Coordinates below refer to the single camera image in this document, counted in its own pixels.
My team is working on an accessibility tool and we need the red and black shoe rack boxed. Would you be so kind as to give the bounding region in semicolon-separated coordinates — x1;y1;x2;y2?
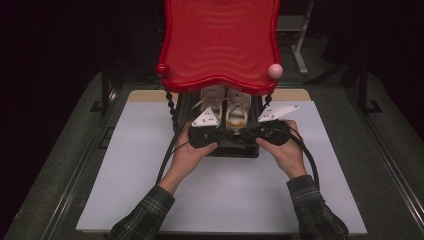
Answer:
155;0;284;159

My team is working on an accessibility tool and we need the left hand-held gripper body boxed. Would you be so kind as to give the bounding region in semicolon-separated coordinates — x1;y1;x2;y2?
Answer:
187;107;224;150

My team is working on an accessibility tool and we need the white table sheet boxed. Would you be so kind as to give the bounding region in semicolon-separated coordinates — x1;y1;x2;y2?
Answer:
75;100;368;235

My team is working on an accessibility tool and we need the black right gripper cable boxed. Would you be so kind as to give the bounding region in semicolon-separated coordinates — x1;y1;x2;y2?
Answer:
266;126;321;189

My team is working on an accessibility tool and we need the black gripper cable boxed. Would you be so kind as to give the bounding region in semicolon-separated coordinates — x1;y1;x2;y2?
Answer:
266;126;321;189
155;114;198;185

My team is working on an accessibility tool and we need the person's left hand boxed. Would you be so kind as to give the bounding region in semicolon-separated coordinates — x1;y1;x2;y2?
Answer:
163;120;219;192

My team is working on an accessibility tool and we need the light wooden board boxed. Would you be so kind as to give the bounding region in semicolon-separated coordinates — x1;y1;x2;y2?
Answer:
128;88;312;103

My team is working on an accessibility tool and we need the white metal stand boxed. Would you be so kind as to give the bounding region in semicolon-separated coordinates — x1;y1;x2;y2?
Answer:
275;0;316;76

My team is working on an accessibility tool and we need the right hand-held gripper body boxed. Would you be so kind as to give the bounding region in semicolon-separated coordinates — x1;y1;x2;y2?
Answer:
253;104;300;147

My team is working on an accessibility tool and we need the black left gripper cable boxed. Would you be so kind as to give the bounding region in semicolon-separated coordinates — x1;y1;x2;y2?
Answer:
155;114;198;185

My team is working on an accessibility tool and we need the black metal stand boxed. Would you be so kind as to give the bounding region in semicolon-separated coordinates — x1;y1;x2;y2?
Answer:
355;61;384;116
89;59;118;116

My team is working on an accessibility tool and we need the white and grey sneaker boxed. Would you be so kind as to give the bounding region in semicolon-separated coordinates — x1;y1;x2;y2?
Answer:
192;85;227;124
225;87;252;133

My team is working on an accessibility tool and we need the person's right hand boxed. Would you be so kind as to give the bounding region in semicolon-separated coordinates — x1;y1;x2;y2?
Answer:
255;119;308;181

